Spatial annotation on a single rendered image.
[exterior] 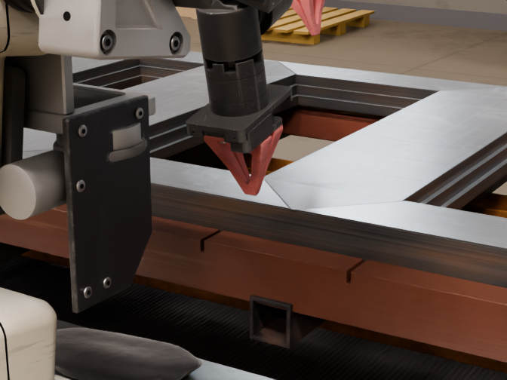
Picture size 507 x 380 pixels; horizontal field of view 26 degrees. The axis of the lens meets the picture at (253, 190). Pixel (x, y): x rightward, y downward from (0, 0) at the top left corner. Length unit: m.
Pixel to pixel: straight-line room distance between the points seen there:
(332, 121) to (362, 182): 0.61
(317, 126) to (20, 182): 1.12
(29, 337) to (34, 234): 0.50
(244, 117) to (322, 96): 0.86
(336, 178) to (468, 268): 0.25
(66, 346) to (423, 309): 0.41
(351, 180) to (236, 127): 0.31
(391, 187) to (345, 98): 0.60
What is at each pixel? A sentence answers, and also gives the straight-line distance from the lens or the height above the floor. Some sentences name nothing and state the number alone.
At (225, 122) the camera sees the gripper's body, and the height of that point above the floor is 0.99.
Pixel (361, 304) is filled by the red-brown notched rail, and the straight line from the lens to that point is 1.14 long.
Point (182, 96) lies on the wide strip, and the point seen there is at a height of 0.87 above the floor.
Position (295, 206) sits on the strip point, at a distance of 1.21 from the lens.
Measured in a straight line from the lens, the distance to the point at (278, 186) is 1.27.
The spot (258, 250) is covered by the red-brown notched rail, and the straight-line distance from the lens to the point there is 1.19.
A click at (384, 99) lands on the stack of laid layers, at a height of 0.84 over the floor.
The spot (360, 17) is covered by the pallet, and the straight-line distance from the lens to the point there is 7.91.
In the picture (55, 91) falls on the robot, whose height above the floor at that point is 1.06.
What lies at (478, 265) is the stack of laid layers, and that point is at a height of 0.84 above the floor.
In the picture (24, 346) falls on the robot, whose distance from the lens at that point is 0.89.
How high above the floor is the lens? 1.24
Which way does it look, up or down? 17 degrees down
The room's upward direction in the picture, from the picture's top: straight up
